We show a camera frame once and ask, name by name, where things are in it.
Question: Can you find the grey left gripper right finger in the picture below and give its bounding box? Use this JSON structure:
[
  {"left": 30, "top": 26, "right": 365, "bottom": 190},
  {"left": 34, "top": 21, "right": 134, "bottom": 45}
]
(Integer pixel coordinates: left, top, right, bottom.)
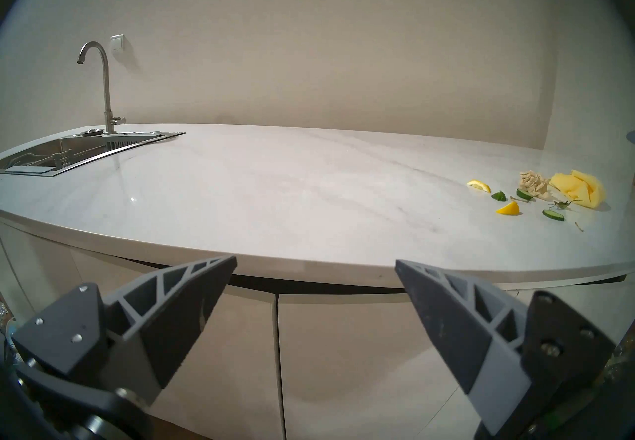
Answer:
[{"left": 395, "top": 261, "right": 617, "bottom": 436}]

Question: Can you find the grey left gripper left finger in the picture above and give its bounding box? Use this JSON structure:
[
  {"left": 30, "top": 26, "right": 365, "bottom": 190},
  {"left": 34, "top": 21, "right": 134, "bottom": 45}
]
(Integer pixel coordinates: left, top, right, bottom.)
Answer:
[{"left": 11, "top": 256, "right": 238, "bottom": 405}]

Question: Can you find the yellow cleaning cloth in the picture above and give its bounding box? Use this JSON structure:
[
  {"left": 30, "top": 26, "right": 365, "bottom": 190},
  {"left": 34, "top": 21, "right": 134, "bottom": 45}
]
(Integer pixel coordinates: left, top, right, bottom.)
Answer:
[{"left": 548, "top": 169, "right": 607, "bottom": 208}]

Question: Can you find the beige crumpled food scrap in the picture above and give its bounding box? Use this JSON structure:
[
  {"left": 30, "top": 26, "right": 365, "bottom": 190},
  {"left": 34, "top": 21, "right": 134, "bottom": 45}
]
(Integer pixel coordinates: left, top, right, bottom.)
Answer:
[{"left": 519, "top": 171, "right": 550, "bottom": 197}]

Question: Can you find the stainless steel sink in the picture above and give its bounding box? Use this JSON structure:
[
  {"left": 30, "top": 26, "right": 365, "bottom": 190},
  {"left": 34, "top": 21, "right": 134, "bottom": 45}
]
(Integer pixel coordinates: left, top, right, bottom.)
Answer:
[{"left": 0, "top": 129, "right": 186, "bottom": 177}]

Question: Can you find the steel gooseneck faucet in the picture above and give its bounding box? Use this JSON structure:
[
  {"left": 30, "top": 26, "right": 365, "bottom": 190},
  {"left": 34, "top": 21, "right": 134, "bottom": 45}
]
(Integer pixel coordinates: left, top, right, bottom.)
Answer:
[{"left": 77, "top": 41, "right": 127, "bottom": 135}]

